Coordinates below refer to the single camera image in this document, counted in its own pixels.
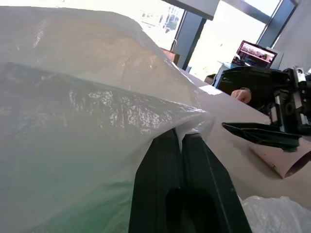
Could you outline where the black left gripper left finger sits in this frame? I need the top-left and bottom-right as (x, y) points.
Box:
(128, 128), (183, 233)

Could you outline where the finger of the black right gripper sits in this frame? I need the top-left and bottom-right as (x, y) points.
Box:
(218, 66), (291, 91)
(222, 122), (302, 153)

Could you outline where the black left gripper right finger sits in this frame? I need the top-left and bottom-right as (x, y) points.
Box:
(182, 133), (253, 233)

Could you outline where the translucent white plastic bag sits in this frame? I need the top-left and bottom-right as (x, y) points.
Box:
(0, 6), (214, 233)

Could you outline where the crumpled white plastic bag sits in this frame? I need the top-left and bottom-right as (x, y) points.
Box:
(239, 195), (311, 233)

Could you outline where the bystander bare hand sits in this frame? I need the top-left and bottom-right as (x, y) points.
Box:
(230, 88), (251, 104)

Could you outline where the laptop with lit screen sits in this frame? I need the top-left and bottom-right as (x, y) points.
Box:
(231, 40), (278, 69)

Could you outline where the brown cardboard tube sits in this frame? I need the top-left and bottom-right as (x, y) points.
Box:
(248, 142), (311, 180)

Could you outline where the white paper sheet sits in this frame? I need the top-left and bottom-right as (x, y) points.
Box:
(199, 84), (222, 96)

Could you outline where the brown cardboard box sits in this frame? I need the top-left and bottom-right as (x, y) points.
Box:
(160, 48), (181, 66)

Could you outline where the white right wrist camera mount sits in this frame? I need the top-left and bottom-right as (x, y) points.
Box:
(294, 65), (306, 83)

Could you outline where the dark window frame pillar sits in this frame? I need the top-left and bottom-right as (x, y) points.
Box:
(257, 0), (297, 49)
(174, 9), (207, 71)

